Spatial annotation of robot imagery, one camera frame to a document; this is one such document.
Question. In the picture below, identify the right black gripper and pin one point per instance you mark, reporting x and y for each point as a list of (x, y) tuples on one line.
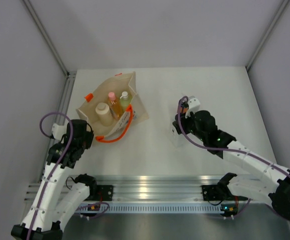
[(181, 127)]

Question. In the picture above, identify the white bottle dark grey cap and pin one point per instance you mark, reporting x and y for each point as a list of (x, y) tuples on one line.
[(177, 139)]

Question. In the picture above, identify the orange bottle pink cap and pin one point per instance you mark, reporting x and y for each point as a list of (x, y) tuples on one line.
[(114, 105)]

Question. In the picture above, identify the beige canvas bag orange handles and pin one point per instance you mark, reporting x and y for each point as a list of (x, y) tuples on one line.
[(134, 114)]

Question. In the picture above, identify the beige round cap bottle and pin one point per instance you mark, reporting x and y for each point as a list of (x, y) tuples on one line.
[(104, 114)]

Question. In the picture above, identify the blue orange pump bottle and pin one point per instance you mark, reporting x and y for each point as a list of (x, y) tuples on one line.
[(184, 107)]

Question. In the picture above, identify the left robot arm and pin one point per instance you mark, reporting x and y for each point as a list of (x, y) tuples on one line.
[(48, 214)]

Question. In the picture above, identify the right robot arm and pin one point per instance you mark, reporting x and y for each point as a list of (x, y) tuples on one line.
[(247, 160)]

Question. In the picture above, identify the green pump bottle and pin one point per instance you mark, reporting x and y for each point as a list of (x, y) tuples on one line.
[(125, 100)]

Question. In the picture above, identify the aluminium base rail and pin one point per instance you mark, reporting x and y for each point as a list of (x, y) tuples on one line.
[(178, 189)]

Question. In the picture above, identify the left aluminium frame post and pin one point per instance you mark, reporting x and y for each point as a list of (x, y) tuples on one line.
[(43, 32)]

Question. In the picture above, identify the aluminium frame post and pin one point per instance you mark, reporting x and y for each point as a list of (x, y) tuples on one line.
[(268, 31), (43, 32)]

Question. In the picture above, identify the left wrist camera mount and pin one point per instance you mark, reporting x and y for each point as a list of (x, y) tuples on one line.
[(58, 131)]

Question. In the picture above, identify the slotted cable duct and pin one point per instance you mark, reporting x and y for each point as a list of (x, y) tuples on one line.
[(153, 208)]

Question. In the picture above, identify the right aluminium frame post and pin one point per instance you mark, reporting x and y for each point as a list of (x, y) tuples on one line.
[(268, 31)]

